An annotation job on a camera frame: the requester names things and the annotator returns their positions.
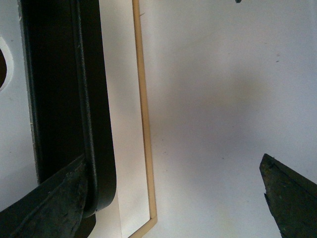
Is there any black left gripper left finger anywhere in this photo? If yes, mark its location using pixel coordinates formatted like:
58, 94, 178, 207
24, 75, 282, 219
0, 156, 96, 238

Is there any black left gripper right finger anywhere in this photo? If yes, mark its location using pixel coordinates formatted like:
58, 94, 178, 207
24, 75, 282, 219
260, 154, 317, 238

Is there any white drawer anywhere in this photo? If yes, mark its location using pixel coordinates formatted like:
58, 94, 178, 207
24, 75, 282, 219
0, 0, 150, 238

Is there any black drawer handle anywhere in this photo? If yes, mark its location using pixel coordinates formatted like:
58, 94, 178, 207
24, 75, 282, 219
20, 0, 116, 217

